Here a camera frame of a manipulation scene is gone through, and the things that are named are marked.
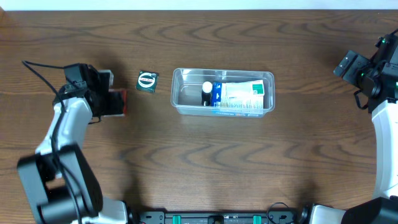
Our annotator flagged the red Panadol box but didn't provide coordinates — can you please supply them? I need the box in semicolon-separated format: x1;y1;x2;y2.
103;89;127;116

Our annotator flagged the green Zam-Buk box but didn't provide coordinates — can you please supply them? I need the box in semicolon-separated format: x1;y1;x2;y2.
136;70;159;93

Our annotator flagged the white green medicine box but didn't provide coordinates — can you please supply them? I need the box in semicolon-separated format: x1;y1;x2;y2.
221;80;265;97

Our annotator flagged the black bottle white cap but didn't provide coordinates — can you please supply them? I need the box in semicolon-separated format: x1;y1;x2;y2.
201;82;213;106

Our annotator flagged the blue medicine packet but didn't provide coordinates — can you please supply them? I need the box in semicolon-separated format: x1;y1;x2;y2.
211;82;264;110

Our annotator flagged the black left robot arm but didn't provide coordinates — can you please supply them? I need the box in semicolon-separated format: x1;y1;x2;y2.
17;63;134;223

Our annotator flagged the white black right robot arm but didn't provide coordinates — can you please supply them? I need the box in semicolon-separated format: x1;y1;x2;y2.
301;31;397;224

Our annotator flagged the clear plastic container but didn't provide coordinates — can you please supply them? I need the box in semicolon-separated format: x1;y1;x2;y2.
170;68;275;118

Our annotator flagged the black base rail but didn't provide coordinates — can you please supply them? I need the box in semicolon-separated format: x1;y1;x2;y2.
127;209;310;224

